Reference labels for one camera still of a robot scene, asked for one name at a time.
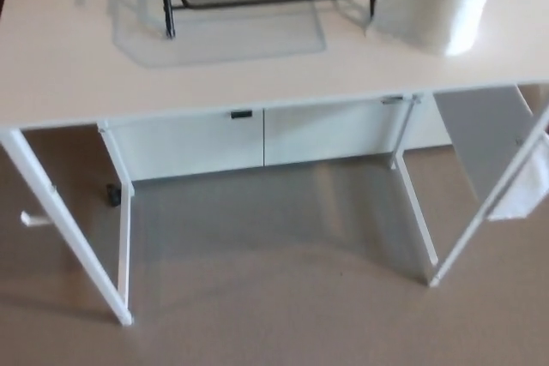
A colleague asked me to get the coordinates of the white toilet paper roll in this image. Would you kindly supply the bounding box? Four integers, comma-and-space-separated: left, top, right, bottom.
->
365, 0, 498, 57

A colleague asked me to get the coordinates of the white desk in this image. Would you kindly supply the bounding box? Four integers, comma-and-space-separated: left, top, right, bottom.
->
0, 0, 549, 327

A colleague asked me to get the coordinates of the white hanging cloth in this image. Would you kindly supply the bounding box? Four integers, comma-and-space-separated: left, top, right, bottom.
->
487, 129, 549, 222

